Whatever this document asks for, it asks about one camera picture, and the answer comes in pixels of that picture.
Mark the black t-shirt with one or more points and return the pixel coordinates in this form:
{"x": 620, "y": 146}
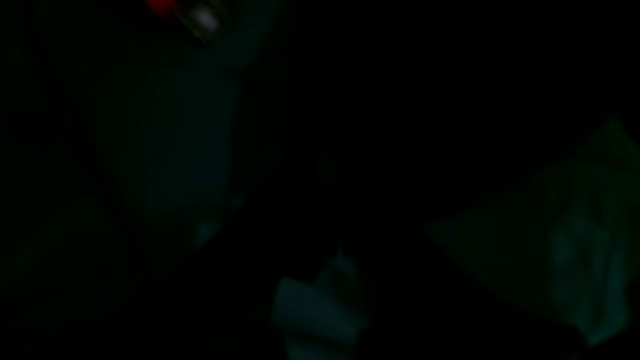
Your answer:
{"x": 86, "y": 276}

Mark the teal table cloth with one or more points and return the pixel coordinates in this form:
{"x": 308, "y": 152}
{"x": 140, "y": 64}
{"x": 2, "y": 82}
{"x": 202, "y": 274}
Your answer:
{"x": 346, "y": 122}

